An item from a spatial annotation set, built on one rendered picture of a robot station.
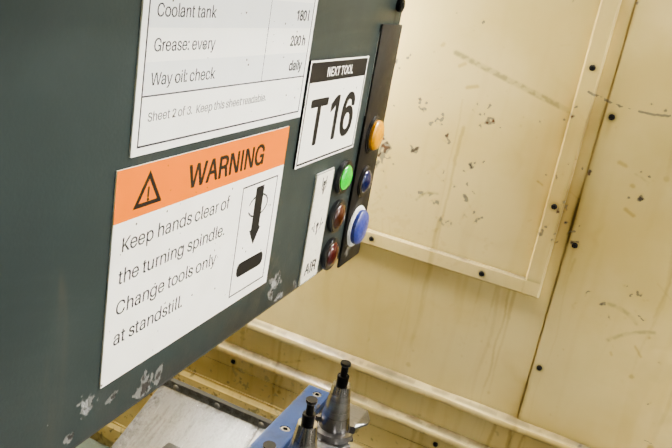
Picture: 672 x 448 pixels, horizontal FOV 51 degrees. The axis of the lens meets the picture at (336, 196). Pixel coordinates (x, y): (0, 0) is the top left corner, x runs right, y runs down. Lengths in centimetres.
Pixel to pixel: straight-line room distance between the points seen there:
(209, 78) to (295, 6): 9
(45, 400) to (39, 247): 7
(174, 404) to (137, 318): 139
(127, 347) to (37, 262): 8
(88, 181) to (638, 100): 105
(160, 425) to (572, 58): 116
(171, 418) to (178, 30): 146
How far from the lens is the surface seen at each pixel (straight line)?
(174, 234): 36
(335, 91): 49
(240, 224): 41
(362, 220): 59
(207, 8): 34
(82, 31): 28
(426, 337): 142
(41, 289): 30
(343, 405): 104
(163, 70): 32
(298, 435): 95
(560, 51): 125
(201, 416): 172
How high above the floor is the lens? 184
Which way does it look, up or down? 17 degrees down
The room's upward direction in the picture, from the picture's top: 10 degrees clockwise
